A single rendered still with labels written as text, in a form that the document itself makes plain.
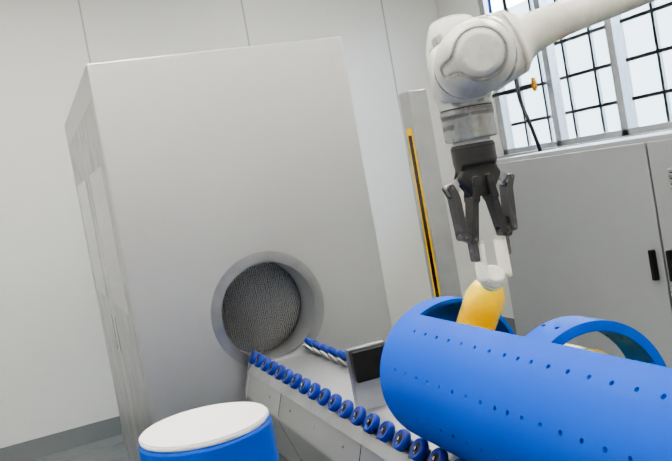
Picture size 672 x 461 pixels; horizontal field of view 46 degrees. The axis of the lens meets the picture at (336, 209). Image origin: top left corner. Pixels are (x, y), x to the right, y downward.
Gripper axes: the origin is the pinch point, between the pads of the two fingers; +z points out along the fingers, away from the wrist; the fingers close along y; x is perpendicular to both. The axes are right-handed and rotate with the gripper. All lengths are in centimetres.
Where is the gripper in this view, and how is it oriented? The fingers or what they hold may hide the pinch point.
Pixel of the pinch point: (491, 259)
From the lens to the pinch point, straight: 139.1
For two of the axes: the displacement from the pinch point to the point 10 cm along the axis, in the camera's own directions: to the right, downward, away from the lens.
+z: 1.8, 9.8, 0.4
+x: 3.7, -0.3, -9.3
